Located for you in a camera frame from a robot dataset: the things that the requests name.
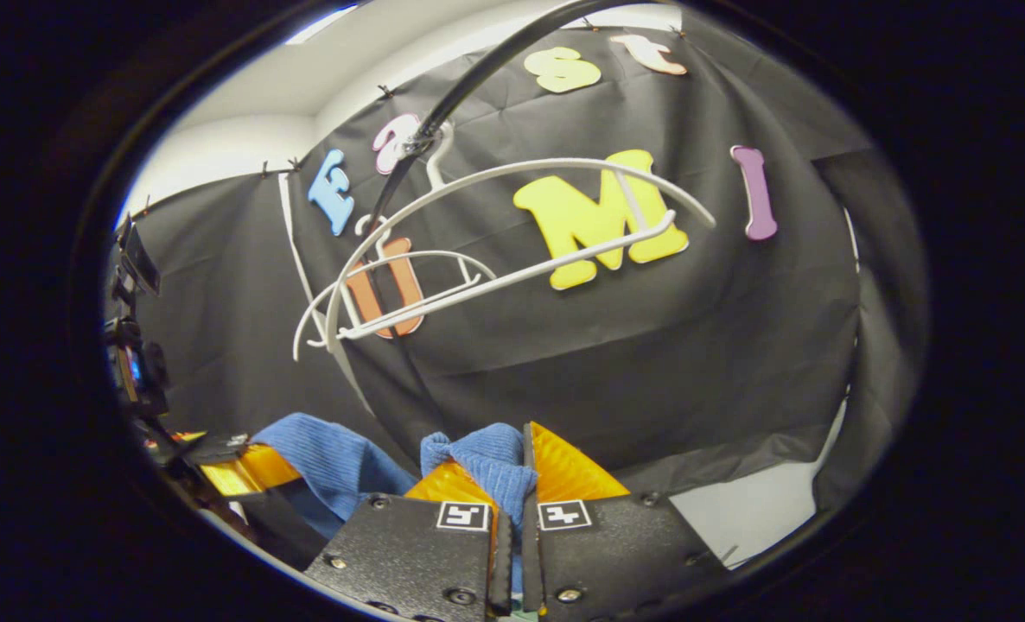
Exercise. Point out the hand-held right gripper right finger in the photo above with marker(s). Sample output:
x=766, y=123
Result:
x=616, y=553

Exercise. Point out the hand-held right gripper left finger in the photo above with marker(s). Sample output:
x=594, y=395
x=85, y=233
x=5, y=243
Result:
x=417, y=561

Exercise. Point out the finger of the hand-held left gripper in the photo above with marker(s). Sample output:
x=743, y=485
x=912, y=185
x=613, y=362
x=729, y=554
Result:
x=245, y=471

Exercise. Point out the black clothes rack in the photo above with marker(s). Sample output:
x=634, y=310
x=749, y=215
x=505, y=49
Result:
x=478, y=73

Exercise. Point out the black backdrop cloth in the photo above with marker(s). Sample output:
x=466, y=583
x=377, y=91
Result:
x=607, y=363

